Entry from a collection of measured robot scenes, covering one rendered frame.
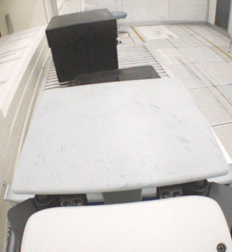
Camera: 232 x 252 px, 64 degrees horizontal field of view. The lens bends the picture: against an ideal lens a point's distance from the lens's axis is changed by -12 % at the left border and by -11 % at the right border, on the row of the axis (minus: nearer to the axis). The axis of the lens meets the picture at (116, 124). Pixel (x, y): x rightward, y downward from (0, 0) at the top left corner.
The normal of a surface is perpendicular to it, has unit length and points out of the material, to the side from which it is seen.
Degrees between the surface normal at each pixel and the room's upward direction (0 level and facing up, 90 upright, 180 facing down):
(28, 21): 90
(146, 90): 1
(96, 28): 90
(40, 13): 90
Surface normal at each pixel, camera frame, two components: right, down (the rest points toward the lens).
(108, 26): 0.18, 0.66
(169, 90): -0.07, -0.74
